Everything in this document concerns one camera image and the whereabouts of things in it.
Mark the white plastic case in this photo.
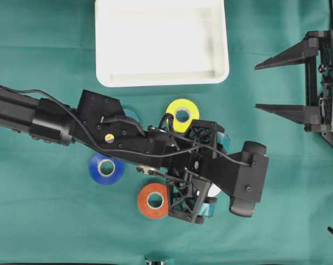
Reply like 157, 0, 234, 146
94, 1, 230, 87

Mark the yellow tape roll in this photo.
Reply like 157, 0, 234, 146
166, 98, 200, 133

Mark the blue tape roll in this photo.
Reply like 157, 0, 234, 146
89, 153, 125, 186

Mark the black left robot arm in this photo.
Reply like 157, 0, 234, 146
0, 85, 229, 224

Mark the metal object bottom edge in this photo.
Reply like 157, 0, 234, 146
144, 256, 174, 265

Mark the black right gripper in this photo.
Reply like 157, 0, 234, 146
254, 31, 333, 148

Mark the red tape roll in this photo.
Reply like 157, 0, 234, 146
137, 183, 169, 219

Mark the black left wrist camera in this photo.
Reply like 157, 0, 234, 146
199, 140, 270, 218

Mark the green table cloth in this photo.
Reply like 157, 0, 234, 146
0, 1, 333, 264

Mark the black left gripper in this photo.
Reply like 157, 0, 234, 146
148, 119, 230, 224

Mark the white tape roll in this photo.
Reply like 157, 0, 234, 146
207, 183, 222, 198

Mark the teal tape roll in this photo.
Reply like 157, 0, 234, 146
123, 108, 140, 123

